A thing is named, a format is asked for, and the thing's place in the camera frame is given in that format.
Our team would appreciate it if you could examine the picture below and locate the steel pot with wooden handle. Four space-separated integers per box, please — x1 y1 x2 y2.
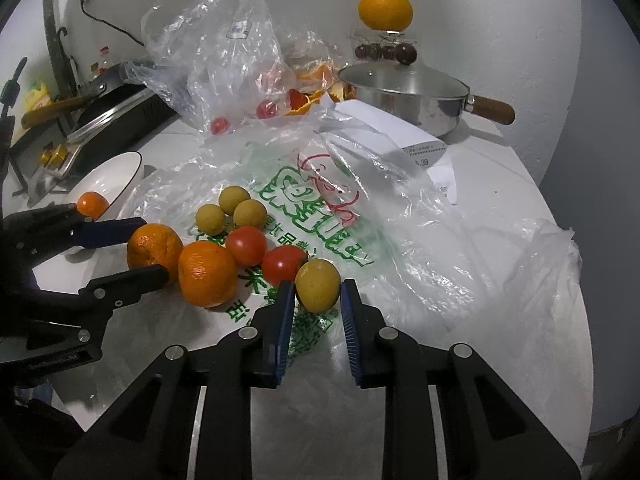
337 80 516 137

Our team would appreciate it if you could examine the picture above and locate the black power cable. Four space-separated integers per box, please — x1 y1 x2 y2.
80 0 147 47

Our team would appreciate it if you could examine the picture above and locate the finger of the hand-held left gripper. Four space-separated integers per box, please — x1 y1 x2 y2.
0 265 170 361
0 202 147 271

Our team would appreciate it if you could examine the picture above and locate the big orange with stem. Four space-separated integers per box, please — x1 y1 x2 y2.
358 0 414 32

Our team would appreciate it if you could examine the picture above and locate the small orange mandarin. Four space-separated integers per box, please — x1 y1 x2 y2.
76 191 109 221

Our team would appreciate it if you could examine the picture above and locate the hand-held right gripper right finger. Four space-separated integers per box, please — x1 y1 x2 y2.
339 278 583 480

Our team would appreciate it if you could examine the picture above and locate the printed plastic bag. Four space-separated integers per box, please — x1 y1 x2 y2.
120 102 583 376

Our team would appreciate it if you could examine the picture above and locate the large wrinkled orange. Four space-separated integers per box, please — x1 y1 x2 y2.
126 223 184 285

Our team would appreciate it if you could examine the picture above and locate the white bowl with dark rim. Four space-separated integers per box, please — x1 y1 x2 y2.
65 151 146 257

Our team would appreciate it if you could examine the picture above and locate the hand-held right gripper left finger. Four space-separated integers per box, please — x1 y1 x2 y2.
52 280 296 480

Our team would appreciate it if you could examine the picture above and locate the white paper receipt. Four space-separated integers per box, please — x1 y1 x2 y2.
320 100 458 206

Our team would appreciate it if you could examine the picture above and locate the small yellow-green round fruit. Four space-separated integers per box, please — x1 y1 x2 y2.
233 199 268 229
219 186 252 215
194 203 227 236

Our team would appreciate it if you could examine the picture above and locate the round smooth orange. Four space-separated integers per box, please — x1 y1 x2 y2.
178 241 238 309

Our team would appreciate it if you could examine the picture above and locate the orange peel pile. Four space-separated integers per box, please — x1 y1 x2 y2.
285 60 356 117

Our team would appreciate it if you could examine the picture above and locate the yellow packet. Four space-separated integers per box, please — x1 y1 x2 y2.
22 80 53 111

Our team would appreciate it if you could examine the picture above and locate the black induction cooker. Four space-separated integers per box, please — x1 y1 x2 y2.
10 85 178 196

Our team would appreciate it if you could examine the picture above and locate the black frying pan wooden handle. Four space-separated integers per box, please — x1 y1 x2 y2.
20 62 151 131

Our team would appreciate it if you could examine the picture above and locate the large yellow-green round fruit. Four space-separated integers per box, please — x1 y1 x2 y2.
295 259 342 313

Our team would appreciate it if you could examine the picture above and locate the clear plastic bag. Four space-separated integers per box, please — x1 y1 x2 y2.
122 0 331 136

